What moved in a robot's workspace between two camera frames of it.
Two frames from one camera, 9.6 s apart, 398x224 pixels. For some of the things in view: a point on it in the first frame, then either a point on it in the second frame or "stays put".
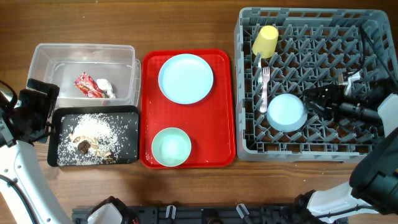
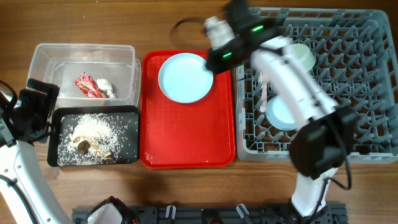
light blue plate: x=185 y=79 stays put
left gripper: x=45 y=102 stays put
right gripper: x=333 y=94 -> x=222 y=65
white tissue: x=106 y=86 stays put
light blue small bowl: x=286 y=113 stays put
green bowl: x=170 y=147 -> x=301 y=55
